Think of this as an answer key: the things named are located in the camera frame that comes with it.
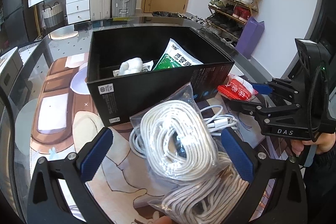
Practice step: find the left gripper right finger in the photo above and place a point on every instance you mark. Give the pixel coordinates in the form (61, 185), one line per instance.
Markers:
(287, 201)

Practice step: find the black storage box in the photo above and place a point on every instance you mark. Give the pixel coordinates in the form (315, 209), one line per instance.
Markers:
(117, 98)

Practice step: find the anime printed table mat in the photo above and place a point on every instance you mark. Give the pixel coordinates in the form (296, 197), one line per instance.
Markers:
(179, 147)

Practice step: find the person's left hand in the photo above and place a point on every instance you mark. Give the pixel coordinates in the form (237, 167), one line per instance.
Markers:
(163, 220)

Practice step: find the wooden shoe rack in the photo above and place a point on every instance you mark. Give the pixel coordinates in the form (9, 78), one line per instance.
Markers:
(228, 18)

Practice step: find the white plush toy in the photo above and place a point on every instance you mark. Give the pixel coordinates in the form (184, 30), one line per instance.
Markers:
(131, 66)

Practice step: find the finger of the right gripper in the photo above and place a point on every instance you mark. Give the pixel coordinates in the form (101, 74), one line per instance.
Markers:
(263, 89)
(245, 107)

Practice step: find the red balloon glue packet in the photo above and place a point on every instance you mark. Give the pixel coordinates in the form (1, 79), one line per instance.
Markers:
(236, 88)

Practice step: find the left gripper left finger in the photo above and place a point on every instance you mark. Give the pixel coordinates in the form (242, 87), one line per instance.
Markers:
(47, 203)

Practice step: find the green white medicine packet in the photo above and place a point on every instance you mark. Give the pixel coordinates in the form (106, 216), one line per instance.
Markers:
(175, 56)

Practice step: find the woven laundry basket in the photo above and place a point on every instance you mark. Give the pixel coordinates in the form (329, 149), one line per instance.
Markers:
(53, 16)

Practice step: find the black refrigerator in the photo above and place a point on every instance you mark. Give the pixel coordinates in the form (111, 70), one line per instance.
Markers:
(18, 27)

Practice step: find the purple bag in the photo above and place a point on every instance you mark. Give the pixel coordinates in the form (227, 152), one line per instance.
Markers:
(250, 37)

